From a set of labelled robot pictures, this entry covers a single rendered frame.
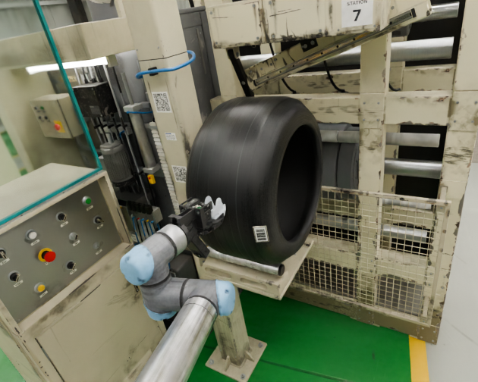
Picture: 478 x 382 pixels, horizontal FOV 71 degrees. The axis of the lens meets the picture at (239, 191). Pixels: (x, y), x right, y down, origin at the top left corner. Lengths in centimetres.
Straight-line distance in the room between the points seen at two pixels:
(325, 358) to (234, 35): 170
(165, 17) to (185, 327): 95
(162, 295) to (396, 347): 164
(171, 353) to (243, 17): 108
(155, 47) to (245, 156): 50
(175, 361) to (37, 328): 93
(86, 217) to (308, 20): 111
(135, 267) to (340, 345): 163
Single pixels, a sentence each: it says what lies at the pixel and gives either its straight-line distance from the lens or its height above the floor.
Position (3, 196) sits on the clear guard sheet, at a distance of 132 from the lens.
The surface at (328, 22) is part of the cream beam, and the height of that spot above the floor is 168.
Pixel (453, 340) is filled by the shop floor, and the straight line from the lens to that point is 233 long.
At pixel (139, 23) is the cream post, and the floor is 177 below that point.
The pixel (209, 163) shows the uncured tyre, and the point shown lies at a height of 137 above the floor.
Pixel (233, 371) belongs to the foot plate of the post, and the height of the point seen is 1.
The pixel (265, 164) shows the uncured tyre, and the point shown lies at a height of 136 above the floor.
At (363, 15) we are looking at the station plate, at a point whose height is 169.
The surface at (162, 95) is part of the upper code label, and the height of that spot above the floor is 154.
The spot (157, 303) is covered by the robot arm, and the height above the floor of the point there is 121.
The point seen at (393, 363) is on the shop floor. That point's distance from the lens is 216.
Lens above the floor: 176
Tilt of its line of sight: 28 degrees down
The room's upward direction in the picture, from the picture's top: 10 degrees counter-clockwise
